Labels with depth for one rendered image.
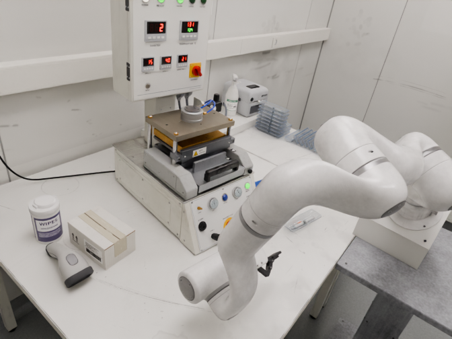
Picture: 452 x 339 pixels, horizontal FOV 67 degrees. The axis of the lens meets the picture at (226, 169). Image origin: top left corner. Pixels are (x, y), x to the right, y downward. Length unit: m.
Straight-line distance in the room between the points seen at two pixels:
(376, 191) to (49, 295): 0.89
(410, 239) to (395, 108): 2.16
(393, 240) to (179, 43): 1.05
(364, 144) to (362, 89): 2.78
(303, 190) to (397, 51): 2.82
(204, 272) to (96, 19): 1.13
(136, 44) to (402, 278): 1.20
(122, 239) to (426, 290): 1.02
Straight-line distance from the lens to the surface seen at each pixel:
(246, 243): 0.70
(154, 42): 1.22
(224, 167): 1.17
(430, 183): 1.02
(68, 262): 1.10
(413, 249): 1.42
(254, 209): 0.65
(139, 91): 1.24
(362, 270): 1.34
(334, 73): 3.54
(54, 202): 1.20
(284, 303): 1.13
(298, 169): 0.61
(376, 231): 1.43
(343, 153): 0.69
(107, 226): 1.17
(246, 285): 0.79
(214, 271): 0.87
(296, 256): 1.28
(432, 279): 1.46
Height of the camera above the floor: 1.61
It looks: 31 degrees down
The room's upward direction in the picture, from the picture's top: 9 degrees clockwise
